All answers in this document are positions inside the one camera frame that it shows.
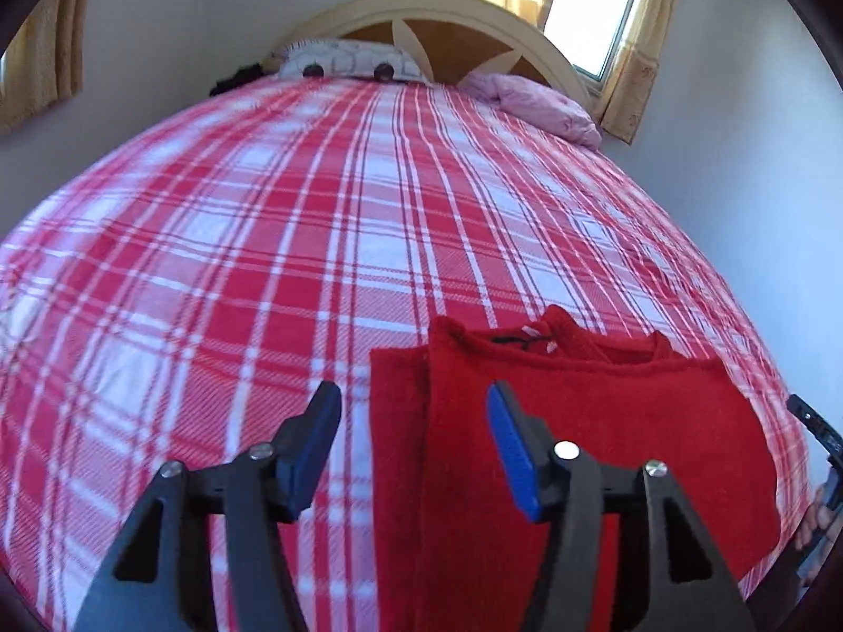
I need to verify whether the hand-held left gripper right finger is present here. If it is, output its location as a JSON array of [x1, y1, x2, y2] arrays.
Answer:
[[486, 380, 758, 632]]

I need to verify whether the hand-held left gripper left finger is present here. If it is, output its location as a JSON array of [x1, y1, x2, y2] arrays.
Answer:
[[72, 380, 344, 632]]

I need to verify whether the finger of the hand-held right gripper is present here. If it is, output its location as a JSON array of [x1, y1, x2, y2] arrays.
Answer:
[[788, 394, 843, 459]]

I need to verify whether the red embroidered sweater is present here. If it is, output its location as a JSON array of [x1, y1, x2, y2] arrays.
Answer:
[[369, 304, 785, 632]]

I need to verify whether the person's right hand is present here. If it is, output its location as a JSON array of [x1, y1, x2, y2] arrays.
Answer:
[[795, 487, 834, 552]]

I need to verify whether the red plaid blanket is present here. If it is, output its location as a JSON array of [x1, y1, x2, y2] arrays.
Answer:
[[0, 72, 814, 632]]

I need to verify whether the pink pillow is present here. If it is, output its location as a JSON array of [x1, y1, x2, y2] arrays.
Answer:
[[457, 72, 603, 150]]

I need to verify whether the dark cloth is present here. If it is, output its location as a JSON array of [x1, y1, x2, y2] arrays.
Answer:
[[209, 64, 266, 97]]

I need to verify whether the white patterned pillow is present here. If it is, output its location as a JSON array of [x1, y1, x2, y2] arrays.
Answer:
[[277, 39, 430, 84]]

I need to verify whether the narrow yellow curtain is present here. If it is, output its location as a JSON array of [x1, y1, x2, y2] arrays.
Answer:
[[596, 0, 683, 144]]

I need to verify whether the cream wooden headboard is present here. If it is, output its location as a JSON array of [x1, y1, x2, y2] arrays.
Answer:
[[263, 0, 594, 114]]

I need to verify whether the window behind headboard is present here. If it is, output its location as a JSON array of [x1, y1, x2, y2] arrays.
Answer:
[[540, 0, 644, 84]]

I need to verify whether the yellow side window curtain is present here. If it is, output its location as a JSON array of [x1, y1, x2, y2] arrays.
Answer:
[[0, 0, 100, 136]]

